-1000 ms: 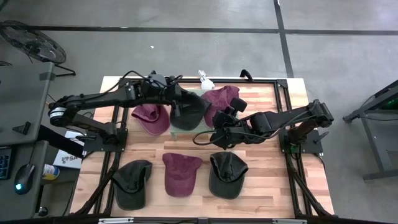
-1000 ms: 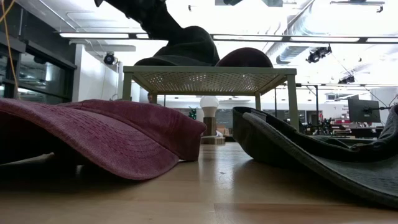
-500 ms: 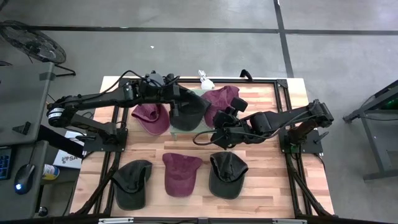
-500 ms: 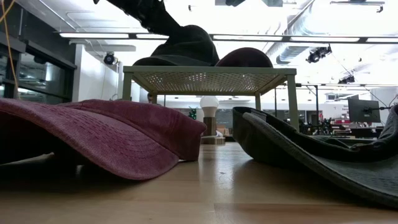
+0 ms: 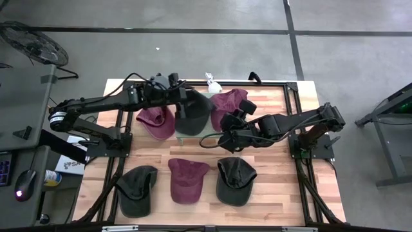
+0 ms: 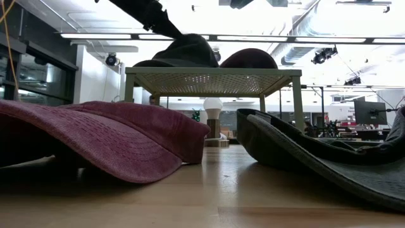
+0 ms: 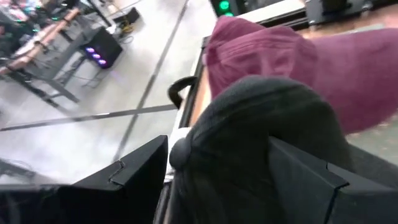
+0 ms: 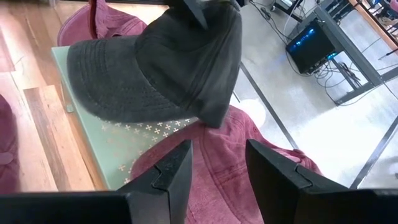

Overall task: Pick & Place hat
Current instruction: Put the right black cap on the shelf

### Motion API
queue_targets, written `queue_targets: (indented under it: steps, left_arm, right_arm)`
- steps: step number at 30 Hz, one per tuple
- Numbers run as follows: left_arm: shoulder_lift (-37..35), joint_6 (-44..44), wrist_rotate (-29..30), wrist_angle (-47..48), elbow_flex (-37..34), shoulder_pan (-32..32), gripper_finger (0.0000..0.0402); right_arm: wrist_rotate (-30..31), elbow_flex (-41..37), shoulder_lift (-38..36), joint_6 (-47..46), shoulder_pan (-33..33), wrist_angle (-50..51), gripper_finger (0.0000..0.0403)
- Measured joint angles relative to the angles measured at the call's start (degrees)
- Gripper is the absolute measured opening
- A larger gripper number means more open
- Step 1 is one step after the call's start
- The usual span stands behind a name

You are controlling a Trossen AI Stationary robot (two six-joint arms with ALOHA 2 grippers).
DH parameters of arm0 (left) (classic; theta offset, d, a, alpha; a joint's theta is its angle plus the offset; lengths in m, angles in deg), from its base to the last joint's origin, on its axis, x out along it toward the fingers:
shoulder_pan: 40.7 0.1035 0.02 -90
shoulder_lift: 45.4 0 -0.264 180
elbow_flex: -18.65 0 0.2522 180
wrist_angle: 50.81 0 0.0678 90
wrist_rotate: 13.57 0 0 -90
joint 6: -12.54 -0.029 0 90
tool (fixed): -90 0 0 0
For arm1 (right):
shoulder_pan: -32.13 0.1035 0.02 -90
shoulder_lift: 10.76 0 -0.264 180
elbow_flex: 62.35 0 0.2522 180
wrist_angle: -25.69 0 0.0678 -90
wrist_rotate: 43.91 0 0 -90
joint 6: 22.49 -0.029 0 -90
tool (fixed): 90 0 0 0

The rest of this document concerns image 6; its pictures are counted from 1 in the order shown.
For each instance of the long ceiling light strip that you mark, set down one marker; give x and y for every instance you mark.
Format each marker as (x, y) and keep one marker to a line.
(253, 38)

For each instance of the black ceiling spotlight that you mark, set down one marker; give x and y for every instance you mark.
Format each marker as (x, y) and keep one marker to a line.
(321, 56)
(352, 81)
(111, 59)

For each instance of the black computer monitor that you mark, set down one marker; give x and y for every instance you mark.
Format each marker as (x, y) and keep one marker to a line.
(370, 112)

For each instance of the maroon baseball cap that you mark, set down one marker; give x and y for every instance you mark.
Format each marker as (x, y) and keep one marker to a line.
(110, 136)
(250, 58)

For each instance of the small green plant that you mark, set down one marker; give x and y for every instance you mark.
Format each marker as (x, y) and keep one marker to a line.
(196, 115)

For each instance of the dark grey baseball cap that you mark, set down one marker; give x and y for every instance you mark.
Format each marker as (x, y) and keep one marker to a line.
(190, 50)
(284, 149)

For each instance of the silver ventilation duct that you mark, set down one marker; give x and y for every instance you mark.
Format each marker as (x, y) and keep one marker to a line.
(294, 55)

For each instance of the small green perforated shelf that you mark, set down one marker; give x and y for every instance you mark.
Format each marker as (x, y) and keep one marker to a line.
(209, 71)

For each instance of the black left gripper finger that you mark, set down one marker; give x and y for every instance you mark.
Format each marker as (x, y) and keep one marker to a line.
(171, 32)

